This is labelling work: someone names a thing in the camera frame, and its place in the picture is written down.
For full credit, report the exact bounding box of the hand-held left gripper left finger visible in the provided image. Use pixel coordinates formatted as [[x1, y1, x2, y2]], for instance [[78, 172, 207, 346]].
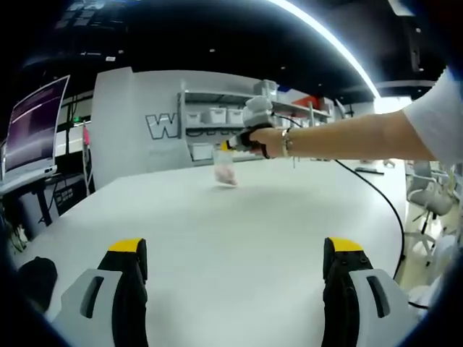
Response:
[[54, 237, 149, 347]]

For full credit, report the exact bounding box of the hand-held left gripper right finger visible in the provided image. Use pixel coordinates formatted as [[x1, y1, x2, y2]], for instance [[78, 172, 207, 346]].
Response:
[[321, 236, 412, 347]]

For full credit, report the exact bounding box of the clear resealable bag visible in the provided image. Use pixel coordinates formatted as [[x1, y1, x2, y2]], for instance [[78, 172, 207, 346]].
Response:
[[211, 147, 239, 187]]

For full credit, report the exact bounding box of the person's right hand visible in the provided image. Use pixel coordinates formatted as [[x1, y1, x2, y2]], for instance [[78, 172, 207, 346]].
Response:
[[249, 126, 285, 159]]

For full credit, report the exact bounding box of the grey metal shelf unit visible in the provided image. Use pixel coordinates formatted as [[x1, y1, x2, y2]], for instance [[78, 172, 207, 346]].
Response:
[[177, 79, 336, 167]]

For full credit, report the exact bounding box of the black cloth bundle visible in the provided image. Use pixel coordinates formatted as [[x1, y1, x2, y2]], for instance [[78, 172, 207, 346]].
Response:
[[16, 256, 59, 312]]

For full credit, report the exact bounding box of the ceiling light strip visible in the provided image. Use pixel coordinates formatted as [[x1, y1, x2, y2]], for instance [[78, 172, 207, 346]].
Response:
[[263, 0, 381, 99]]

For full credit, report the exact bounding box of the white lettered partition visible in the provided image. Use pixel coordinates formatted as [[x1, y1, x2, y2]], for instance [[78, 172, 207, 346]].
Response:
[[90, 67, 377, 192]]

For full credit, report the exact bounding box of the black labelled box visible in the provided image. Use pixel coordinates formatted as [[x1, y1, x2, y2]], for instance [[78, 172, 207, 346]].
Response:
[[54, 184, 90, 215]]

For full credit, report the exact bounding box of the white office chair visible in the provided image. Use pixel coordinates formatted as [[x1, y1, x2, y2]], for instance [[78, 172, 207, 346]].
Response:
[[404, 160, 456, 267]]

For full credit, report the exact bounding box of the white standing desk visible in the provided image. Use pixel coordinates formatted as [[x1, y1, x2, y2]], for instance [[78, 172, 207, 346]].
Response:
[[0, 164, 61, 232]]

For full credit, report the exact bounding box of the computer monitor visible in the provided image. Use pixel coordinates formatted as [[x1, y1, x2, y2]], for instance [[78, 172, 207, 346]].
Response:
[[4, 74, 72, 175]]

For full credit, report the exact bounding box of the black hand strap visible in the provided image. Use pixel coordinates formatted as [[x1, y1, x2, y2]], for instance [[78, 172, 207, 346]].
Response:
[[238, 124, 272, 159]]

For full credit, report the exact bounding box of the silver bracelet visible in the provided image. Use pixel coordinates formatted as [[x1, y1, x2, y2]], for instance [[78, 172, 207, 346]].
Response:
[[281, 127, 294, 158]]

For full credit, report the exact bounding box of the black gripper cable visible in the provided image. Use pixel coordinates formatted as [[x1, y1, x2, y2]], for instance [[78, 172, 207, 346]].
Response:
[[271, 112, 430, 309]]

